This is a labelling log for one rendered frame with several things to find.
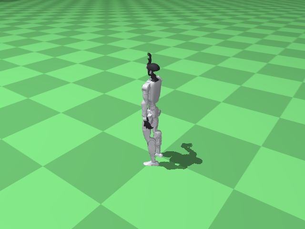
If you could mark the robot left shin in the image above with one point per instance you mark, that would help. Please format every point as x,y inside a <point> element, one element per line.
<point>152,150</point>

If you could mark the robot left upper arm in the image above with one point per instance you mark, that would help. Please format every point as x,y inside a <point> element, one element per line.
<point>145,92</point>

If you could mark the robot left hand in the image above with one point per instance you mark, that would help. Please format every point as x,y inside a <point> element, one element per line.
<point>147,124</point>

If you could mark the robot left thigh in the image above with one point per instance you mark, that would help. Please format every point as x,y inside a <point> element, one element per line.
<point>147,132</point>

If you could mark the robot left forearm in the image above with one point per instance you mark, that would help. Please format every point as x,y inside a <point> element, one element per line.
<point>144,111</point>

